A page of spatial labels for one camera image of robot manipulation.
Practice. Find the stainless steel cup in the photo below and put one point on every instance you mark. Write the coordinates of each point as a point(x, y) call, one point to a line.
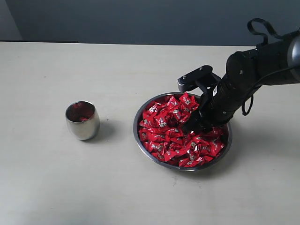
point(84, 130)

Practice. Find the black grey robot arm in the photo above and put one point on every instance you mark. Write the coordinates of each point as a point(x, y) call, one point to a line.
point(275, 61)

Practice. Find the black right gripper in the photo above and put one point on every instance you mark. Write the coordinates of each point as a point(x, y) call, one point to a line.
point(218, 110)

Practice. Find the pile of red candies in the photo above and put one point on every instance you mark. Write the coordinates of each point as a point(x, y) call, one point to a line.
point(160, 131)

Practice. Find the metal bowl of red candies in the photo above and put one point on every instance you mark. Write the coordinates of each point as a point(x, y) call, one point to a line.
point(228, 137)

